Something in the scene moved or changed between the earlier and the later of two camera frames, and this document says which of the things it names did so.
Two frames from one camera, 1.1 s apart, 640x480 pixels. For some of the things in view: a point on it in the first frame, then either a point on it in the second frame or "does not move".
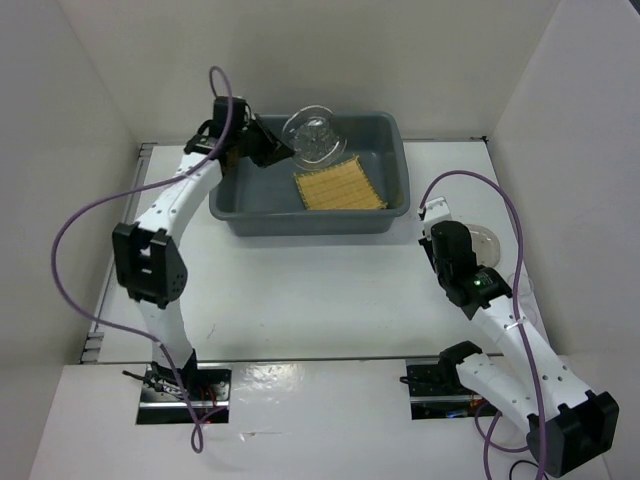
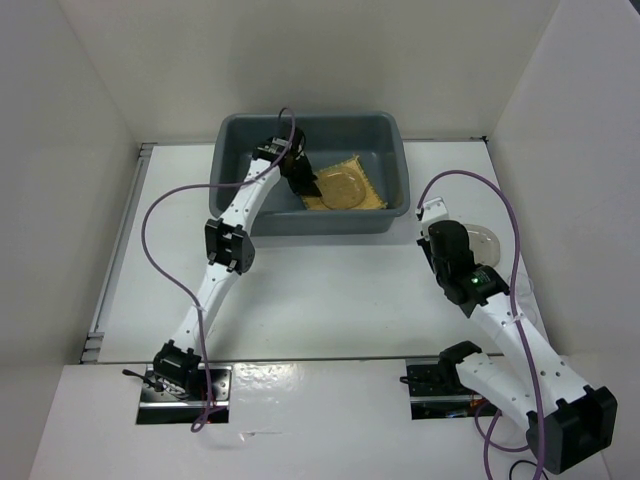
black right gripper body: [428, 245] does not move
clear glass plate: [485, 245] does not move
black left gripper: [272, 150] → [306, 184]
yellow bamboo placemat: [340, 185] does not move
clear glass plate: [314, 134] → [342, 188]
